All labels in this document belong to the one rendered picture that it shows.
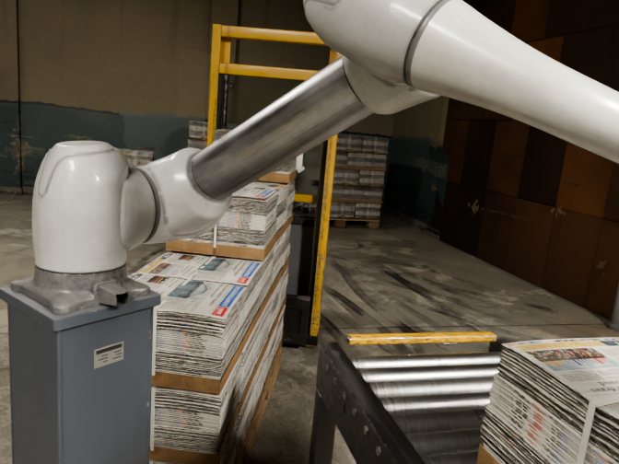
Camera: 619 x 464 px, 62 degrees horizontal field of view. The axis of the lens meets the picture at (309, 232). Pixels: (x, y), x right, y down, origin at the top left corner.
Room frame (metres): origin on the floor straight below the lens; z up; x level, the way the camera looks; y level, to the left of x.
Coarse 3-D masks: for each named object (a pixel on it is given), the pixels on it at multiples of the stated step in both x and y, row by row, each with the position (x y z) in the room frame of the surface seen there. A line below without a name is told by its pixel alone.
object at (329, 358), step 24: (336, 360) 1.14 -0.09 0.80; (336, 384) 1.08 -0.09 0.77; (360, 384) 1.03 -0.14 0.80; (336, 408) 1.07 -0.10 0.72; (360, 408) 0.94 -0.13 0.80; (384, 408) 0.94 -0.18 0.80; (360, 432) 0.92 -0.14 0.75; (384, 432) 0.86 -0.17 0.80; (360, 456) 0.91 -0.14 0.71; (384, 456) 0.81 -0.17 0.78; (408, 456) 0.79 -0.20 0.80
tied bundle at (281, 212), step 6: (246, 186) 2.25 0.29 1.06; (252, 186) 2.27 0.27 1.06; (258, 186) 2.28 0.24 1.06; (264, 186) 2.30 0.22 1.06; (270, 186) 2.32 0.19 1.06; (276, 186) 2.34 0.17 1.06; (282, 186) 2.36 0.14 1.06; (276, 192) 2.15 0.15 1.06; (282, 192) 2.22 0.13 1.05; (282, 198) 2.26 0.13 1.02; (282, 204) 2.31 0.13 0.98; (276, 210) 2.16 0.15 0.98; (282, 210) 2.32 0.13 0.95; (276, 216) 2.18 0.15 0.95; (282, 216) 2.28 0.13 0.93; (276, 222) 2.14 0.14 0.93; (282, 222) 2.30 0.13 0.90; (276, 228) 2.15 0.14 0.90
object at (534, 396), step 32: (512, 352) 0.74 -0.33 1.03; (544, 352) 0.73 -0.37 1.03; (576, 352) 0.74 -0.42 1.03; (608, 352) 0.76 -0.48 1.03; (512, 384) 0.73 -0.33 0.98; (544, 384) 0.67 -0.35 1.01; (576, 384) 0.64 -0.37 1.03; (608, 384) 0.65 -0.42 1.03; (512, 416) 0.72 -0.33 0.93; (544, 416) 0.66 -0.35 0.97; (512, 448) 0.70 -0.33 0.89; (544, 448) 0.65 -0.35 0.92
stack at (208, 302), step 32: (160, 256) 1.81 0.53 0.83; (192, 256) 1.85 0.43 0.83; (224, 256) 1.90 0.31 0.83; (160, 288) 1.46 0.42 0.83; (192, 288) 1.48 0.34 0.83; (224, 288) 1.51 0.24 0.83; (256, 288) 1.79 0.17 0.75; (160, 320) 1.29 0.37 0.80; (192, 320) 1.28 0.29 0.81; (224, 320) 1.28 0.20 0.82; (160, 352) 1.29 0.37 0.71; (192, 352) 1.29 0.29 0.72; (224, 352) 1.30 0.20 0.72; (256, 352) 1.88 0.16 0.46; (256, 384) 1.89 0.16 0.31; (160, 416) 1.30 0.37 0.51; (192, 416) 1.29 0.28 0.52; (224, 416) 1.33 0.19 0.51; (256, 416) 1.95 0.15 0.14; (192, 448) 1.29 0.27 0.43
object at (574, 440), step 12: (588, 396) 0.61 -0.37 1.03; (600, 396) 0.62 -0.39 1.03; (576, 408) 0.62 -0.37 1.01; (600, 408) 0.59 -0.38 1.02; (612, 408) 0.59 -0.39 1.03; (576, 420) 0.62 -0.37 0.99; (600, 420) 0.59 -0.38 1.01; (612, 420) 0.57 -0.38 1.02; (576, 432) 0.61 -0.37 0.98; (600, 432) 0.58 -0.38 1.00; (612, 432) 0.57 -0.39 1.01; (576, 444) 0.61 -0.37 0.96; (588, 444) 0.59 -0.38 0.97; (600, 444) 0.58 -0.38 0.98; (612, 444) 0.56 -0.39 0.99; (576, 456) 0.60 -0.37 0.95; (588, 456) 0.59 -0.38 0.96; (600, 456) 0.57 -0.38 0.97
